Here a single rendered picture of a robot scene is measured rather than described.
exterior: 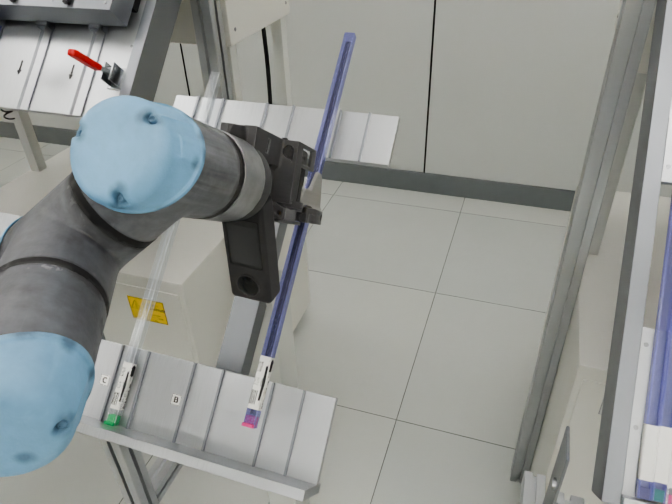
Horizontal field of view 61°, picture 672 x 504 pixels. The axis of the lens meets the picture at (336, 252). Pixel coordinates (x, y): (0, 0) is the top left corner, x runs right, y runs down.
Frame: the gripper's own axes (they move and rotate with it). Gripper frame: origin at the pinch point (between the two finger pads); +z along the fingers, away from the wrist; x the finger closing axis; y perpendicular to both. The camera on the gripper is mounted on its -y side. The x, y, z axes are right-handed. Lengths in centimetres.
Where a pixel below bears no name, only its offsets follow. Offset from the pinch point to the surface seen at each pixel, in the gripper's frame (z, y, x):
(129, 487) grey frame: 23, -53, 34
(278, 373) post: 17.5, -24.4, 6.8
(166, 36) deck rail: 18.7, 27.1, 37.0
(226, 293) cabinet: 55, -20, 37
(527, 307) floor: 146, -17, -33
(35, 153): 60, 7, 103
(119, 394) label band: -3.1, -26.2, 20.1
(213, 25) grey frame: 26, 32, 33
